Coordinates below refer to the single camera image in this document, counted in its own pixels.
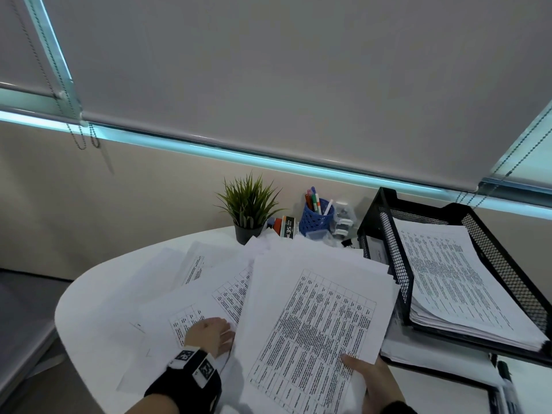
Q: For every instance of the dark blue pen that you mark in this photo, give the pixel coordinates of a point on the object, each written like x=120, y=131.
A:
x=496, y=403

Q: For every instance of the white table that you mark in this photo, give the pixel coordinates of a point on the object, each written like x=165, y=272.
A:
x=86, y=323

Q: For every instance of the grey low cabinet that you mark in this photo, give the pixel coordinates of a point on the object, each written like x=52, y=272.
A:
x=21, y=340

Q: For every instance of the white box with dark label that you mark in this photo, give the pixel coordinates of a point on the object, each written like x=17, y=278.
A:
x=288, y=228

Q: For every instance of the black mesh paper tray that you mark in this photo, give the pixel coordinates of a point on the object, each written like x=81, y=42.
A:
x=401, y=254

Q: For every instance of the printed paper bundle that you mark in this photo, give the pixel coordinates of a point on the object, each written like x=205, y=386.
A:
x=474, y=329
x=440, y=369
x=310, y=323
x=474, y=333
x=431, y=353
x=453, y=271

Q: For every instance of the white tape dispenser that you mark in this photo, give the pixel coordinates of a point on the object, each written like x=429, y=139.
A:
x=344, y=219

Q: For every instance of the black left wristband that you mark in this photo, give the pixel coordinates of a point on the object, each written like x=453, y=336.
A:
x=177, y=383

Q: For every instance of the person's left hand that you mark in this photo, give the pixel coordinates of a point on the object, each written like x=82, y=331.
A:
x=211, y=334

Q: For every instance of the green and white pen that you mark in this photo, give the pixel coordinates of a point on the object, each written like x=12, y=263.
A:
x=317, y=204

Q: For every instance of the pile of papers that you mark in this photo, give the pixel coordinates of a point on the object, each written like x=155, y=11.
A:
x=189, y=297

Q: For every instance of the person's left forearm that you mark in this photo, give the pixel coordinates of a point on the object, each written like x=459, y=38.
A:
x=159, y=407

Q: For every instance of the potted green plant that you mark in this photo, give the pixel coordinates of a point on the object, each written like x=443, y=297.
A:
x=248, y=234

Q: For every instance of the blue pen holder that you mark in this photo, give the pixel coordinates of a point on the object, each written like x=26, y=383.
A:
x=315, y=224

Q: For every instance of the person's right hand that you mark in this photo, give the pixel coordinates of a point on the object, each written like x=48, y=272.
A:
x=379, y=383

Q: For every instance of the glass window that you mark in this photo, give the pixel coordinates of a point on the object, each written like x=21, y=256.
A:
x=215, y=151

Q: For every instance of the red pen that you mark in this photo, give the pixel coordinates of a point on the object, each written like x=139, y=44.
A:
x=309, y=201

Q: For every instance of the wide grey roller blind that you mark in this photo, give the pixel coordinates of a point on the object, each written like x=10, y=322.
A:
x=280, y=77

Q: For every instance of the black marker pen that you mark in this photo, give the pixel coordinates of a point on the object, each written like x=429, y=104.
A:
x=506, y=379

